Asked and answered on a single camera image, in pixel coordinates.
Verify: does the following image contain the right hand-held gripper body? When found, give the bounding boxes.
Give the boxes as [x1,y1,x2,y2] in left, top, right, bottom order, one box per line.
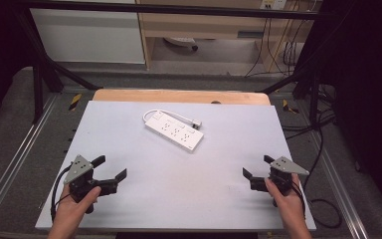
[250,156,310,195]

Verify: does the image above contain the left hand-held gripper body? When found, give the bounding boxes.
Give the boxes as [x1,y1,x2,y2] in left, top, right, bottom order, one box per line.
[64,154,118,203]

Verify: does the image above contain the white power strip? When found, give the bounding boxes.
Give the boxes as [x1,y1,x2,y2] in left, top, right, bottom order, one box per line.
[144,112,205,154]

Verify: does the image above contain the person's right hand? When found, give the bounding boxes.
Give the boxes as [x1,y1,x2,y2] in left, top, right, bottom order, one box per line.
[265,173,307,230]

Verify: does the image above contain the person's left hand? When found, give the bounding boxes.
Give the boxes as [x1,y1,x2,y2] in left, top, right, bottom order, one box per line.
[54,185,102,230]

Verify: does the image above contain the yellow black floor tape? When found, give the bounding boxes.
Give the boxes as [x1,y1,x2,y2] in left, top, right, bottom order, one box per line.
[282,99,300,115]
[68,93,83,113]

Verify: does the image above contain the white cabinet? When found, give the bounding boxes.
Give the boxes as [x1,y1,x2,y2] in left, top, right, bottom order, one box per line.
[29,7,146,65]

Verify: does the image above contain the white device under desk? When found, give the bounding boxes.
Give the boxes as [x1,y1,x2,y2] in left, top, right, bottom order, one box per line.
[163,36,199,52]

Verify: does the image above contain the light wooden desk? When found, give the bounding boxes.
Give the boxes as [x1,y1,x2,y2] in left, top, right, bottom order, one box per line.
[134,0,316,72]

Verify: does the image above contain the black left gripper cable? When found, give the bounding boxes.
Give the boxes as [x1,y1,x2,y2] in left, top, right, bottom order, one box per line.
[50,164,74,223]

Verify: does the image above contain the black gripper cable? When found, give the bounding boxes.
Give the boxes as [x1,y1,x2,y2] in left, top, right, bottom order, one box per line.
[50,164,74,223]
[291,127,343,230]

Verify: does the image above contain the aluminium floor rail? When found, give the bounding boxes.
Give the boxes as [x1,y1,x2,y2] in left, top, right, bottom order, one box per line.
[306,130,370,239]
[0,94,60,230]

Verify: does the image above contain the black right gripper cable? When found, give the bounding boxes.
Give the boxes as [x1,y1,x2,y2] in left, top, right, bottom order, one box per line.
[291,127,343,230]

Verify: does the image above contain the black floor cables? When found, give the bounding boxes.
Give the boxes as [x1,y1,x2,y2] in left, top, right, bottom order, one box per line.
[281,83,338,141]

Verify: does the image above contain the white power strip cable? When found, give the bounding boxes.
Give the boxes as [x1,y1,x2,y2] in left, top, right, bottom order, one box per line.
[141,109,195,124]

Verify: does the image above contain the hanging black cables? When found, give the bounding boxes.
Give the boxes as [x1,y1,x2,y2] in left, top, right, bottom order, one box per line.
[244,9,307,78]

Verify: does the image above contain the white wall socket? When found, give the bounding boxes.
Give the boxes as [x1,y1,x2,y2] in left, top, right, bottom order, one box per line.
[259,0,288,11]

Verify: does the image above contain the black metal frame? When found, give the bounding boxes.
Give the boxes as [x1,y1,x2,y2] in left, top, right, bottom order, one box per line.
[11,0,356,125]

